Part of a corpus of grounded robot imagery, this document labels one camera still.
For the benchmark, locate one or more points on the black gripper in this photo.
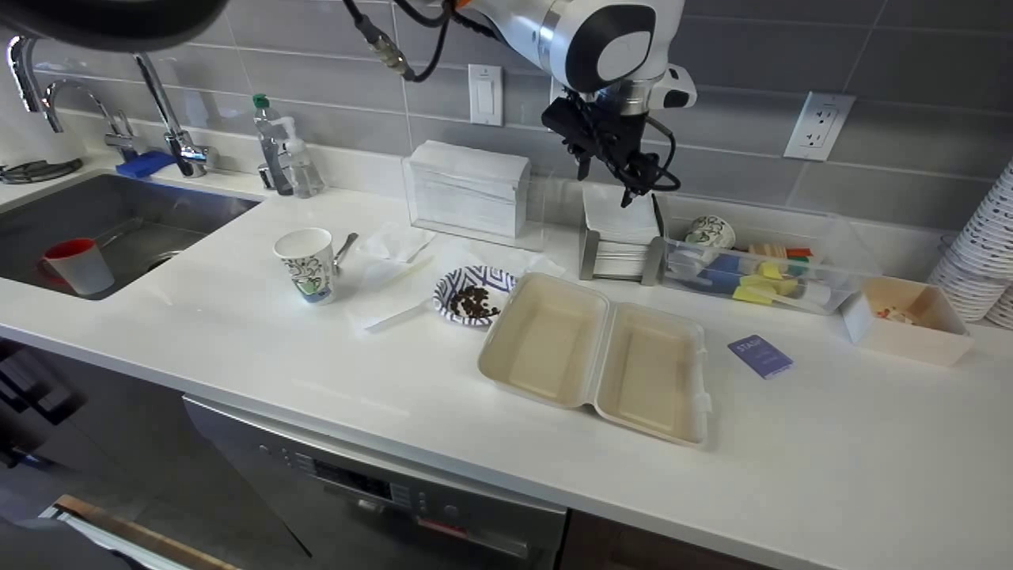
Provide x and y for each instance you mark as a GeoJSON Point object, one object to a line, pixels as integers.
{"type": "Point", "coordinates": [592, 135]}

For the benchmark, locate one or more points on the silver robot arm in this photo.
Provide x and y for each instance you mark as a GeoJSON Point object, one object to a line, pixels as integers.
{"type": "Point", "coordinates": [613, 57]}

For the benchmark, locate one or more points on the steel tissue dispenser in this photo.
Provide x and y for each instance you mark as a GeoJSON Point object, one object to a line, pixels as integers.
{"type": "Point", "coordinates": [621, 241]}

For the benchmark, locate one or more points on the white napkin box dispenser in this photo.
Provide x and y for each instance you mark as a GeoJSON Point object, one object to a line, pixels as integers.
{"type": "Point", "coordinates": [469, 187]}

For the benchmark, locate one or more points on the beige take-away food container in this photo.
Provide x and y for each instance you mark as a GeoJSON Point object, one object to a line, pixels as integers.
{"type": "Point", "coordinates": [630, 365]}

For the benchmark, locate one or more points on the white plastic knife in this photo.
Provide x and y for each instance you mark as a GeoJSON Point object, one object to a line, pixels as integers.
{"type": "Point", "coordinates": [395, 319]}

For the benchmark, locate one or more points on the clear tray of condiment packets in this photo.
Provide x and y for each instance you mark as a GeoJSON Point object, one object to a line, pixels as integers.
{"type": "Point", "coordinates": [793, 280]}

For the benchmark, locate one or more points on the clear plastic wrapper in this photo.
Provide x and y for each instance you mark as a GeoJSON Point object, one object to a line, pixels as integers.
{"type": "Point", "coordinates": [385, 258]}

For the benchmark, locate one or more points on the metal spoon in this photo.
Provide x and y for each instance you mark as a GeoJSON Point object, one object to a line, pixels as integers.
{"type": "Point", "coordinates": [342, 253]}

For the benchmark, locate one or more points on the floral paper cup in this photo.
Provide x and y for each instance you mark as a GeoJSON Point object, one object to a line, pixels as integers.
{"type": "Point", "coordinates": [307, 260]}

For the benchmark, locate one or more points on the clear plastic water bottle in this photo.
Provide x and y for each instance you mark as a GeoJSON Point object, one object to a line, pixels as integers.
{"type": "Point", "coordinates": [281, 153]}

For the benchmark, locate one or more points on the small cardboard box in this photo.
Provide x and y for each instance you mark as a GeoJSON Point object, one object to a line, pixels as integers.
{"type": "Point", "coordinates": [905, 321]}

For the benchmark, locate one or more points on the stack of paper cups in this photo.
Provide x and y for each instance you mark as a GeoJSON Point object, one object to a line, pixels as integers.
{"type": "Point", "coordinates": [977, 268]}

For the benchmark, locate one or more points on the blue sponge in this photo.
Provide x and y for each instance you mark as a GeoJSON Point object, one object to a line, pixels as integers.
{"type": "Point", "coordinates": [144, 167]}

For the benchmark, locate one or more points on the stainless dishwasher front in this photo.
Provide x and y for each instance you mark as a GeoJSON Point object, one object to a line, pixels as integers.
{"type": "Point", "coordinates": [372, 511]}

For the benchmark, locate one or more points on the steel kitchen sink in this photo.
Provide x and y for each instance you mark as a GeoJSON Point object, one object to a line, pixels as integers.
{"type": "Point", "coordinates": [133, 224]}

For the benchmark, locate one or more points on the red cup in sink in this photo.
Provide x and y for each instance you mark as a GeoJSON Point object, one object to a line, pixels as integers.
{"type": "Point", "coordinates": [79, 265]}

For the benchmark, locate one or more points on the chrome kitchen faucet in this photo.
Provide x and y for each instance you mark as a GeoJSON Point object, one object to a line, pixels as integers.
{"type": "Point", "coordinates": [183, 153]}

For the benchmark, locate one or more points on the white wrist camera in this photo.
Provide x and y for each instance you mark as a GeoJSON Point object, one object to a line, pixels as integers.
{"type": "Point", "coordinates": [675, 91]}

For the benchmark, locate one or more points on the white light switch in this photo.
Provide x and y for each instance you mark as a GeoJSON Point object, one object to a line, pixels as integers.
{"type": "Point", "coordinates": [485, 92]}

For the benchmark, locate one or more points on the white wall outlet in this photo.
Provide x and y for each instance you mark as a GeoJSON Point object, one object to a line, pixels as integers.
{"type": "Point", "coordinates": [816, 126]}

